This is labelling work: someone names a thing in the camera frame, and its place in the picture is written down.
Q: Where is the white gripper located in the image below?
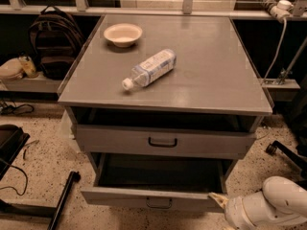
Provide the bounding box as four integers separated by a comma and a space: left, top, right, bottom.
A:
208, 192, 266, 230

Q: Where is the grey drawer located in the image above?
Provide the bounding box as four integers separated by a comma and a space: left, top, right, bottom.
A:
82, 153, 235, 212
75, 125, 255, 159

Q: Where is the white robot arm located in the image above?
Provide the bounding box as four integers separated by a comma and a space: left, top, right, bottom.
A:
209, 176, 307, 230

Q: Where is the grey drawer cabinet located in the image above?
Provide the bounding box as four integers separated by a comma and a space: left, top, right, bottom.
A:
57, 13, 273, 165

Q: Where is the grey top drawer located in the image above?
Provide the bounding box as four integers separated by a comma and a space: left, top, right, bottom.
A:
75, 125, 255, 159

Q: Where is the black office chair base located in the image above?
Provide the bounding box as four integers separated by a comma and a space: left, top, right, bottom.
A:
266, 141, 307, 179

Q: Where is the black stand leg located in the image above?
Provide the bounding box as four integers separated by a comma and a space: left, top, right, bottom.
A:
0, 171, 82, 230

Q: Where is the clear plastic water bottle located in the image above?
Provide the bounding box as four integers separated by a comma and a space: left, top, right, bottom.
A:
122, 49, 177, 91

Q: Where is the white bowl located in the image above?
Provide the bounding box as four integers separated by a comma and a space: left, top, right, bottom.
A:
104, 23, 143, 48

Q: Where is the white power strip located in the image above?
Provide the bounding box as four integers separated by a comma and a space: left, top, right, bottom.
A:
257, 0, 292, 23

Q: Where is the black box on floor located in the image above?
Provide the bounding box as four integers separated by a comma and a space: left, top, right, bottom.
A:
0, 125, 30, 179

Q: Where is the dark backpack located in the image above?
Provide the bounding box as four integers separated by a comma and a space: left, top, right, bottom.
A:
28, 6, 85, 80

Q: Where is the yellow drink bottle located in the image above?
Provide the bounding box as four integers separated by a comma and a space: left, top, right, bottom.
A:
18, 55, 38, 78

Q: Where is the white power cable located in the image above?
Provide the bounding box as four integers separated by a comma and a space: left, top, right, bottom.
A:
261, 16, 288, 85

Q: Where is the black floor cable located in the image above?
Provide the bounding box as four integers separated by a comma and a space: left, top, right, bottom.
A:
0, 157, 29, 197

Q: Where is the black cable bundle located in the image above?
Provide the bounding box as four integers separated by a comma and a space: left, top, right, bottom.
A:
0, 99, 35, 117

